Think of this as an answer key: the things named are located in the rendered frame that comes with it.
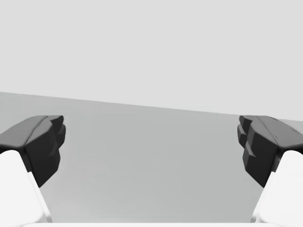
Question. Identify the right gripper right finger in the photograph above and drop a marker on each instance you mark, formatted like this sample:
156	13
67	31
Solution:
267	146

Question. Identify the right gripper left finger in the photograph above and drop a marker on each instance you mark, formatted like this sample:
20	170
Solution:
38	146

